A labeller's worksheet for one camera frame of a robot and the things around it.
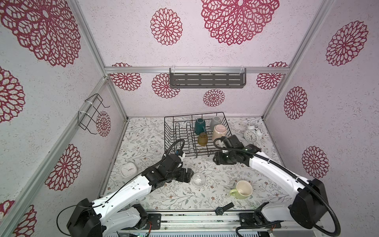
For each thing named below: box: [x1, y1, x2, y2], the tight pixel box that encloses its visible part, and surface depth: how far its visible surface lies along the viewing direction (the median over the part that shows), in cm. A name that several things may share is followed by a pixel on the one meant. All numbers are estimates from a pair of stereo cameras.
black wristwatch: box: [215, 202, 235, 216], surface depth 79 cm
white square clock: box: [119, 162, 138, 178], surface depth 91 cm
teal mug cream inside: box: [194, 118, 207, 136], surface depth 103 cm
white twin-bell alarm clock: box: [243, 124, 264, 143], surface depth 102 cm
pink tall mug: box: [212, 123, 228, 142], surface depth 97 cm
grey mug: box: [209, 115, 222, 131], surface depth 105 cm
